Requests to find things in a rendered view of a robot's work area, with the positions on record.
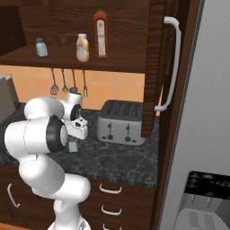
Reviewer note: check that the grey box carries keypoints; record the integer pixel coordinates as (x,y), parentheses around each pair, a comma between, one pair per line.
(7,99)

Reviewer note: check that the dark wood wall cabinet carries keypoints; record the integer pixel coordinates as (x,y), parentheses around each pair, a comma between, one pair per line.
(60,18)

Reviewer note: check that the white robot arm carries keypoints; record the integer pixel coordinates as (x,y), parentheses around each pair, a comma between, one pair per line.
(39,173)

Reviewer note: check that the dark wood base cabinet door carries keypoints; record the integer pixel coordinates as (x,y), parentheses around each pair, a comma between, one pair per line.
(27,206)

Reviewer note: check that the silver four-slot toaster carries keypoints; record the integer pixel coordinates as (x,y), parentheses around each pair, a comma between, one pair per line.
(121,125)

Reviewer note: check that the beige condiment bottle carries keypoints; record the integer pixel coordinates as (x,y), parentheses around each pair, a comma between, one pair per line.
(82,49)

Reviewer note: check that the grey fridge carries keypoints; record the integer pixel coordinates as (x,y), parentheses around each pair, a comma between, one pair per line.
(200,119)

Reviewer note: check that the pale blue shaker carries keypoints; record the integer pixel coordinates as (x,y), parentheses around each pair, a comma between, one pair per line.
(73,146)
(41,48)

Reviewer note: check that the hanging metal ladle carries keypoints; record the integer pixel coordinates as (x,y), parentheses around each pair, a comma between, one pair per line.
(73,86)

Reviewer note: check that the dark wood drawer front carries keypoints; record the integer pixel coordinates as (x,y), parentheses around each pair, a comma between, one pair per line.
(134,211)
(134,191)
(131,226)

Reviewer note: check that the hanging metal fork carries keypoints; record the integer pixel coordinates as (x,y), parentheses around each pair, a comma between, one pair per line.
(85,88)

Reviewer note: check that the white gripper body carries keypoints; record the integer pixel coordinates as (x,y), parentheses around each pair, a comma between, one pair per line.
(77,132)

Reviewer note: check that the red sauce bottle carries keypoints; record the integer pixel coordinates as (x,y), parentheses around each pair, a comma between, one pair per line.
(101,33)

